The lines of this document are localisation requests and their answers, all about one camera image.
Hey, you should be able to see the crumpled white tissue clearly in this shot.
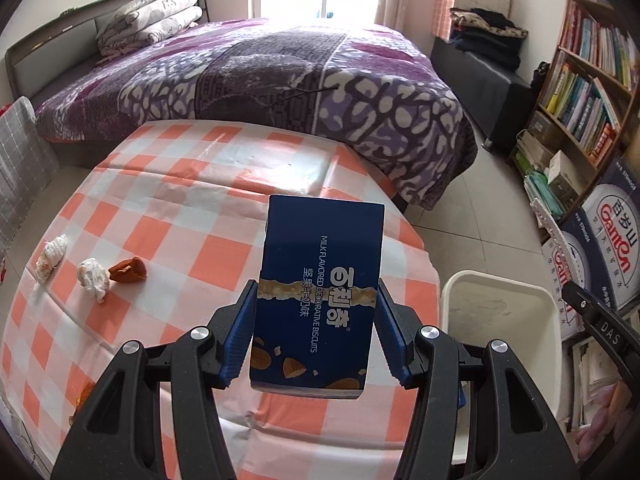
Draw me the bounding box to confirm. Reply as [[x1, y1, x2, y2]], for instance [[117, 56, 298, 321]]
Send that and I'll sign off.
[[77, 257, 111, 304], [36, 234, 69, 284]]

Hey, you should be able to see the white plastic bin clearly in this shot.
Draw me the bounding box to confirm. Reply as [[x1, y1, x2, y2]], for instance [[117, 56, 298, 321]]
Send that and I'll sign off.
[[439, 270, 574, 466]]

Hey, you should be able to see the orange checkered tablecloth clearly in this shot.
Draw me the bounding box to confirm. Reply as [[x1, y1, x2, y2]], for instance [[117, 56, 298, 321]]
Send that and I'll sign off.
[[0, 119, 441, 480]]

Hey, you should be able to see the small cardboard carton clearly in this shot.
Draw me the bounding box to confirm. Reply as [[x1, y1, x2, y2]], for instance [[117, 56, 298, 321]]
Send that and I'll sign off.
[[526, 109, 562, 147]]

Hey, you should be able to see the row of upright books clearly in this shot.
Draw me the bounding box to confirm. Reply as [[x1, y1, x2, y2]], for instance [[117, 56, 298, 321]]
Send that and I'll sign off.
[[559, 1, 640, 87], [537, 62, 622, 159]]

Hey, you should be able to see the dark bed headboard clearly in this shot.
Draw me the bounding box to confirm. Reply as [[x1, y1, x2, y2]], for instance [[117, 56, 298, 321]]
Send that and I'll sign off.
[[4, 0, 162, 99]]

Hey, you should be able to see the orange peel piece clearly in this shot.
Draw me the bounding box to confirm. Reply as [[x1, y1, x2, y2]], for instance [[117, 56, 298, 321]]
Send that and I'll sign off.
[[74, 381, 97, 414], [109, 256, 148, 285]]

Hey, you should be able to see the pile of folded clothes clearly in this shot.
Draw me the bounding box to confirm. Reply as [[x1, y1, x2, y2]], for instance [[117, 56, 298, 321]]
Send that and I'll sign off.
[[449, 7, 529, 72]]

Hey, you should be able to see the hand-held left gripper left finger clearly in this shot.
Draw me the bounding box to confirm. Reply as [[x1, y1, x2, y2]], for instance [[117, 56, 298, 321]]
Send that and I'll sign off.
[[52, 279, 262, 480]]

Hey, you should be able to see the pink checked cabinet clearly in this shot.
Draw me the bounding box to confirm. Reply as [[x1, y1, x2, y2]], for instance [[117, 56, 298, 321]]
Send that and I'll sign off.
[[434, 0, 514, 44]]

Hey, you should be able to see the bed with purple quilt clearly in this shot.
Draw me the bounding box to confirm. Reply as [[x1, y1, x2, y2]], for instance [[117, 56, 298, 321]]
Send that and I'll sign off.
[[35, 16, 479, 212]]

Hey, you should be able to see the blue biscuit box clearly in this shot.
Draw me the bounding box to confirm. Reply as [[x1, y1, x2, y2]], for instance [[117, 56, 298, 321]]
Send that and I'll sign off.
[[248, 194, 386, 401]]

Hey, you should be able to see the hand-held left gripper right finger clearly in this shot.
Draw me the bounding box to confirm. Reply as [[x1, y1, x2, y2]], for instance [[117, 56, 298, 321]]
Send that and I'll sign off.
[[375, 277, 587, 480]]

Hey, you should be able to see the black bench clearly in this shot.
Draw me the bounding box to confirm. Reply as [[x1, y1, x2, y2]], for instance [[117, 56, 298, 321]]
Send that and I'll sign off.
[[430, 37, 534, 150]]

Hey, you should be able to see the pile of white booklets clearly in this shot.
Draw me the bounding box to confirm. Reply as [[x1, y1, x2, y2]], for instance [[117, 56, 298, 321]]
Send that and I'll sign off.
[[569, 334, 627, 427]]

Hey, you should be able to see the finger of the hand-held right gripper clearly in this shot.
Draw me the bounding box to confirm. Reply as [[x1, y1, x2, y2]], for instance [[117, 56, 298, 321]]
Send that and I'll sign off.
[[561, 280, 603, 326]]

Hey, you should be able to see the stack of green books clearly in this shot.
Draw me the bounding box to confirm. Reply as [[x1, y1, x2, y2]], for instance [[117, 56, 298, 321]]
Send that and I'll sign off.
[[521, 169, 569, 222]]

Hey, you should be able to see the folded floral quilt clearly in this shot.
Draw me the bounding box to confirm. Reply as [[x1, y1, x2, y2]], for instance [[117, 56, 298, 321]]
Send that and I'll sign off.
[[95, 0, 204, 59]]

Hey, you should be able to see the pink fabric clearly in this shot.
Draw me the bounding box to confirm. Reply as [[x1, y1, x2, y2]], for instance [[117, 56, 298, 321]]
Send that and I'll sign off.
[[574, 384, 640, 467]]

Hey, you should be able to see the grey checked fabric panel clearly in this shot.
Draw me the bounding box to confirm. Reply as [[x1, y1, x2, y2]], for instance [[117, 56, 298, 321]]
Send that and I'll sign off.
[[0, 96, 62, 257]]

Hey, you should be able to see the wooden bookshelf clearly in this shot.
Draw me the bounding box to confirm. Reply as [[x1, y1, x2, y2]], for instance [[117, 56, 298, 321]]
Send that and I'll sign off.
[[510, 0, 640, 173]]

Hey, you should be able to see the tissue box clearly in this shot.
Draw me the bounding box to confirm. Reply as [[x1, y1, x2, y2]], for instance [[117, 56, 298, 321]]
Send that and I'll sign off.
[[544, 149, 587, 197]]

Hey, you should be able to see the black bag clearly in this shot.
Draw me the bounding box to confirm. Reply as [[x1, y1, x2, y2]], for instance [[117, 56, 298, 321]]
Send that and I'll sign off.
[[531, 61, 551, 92]]

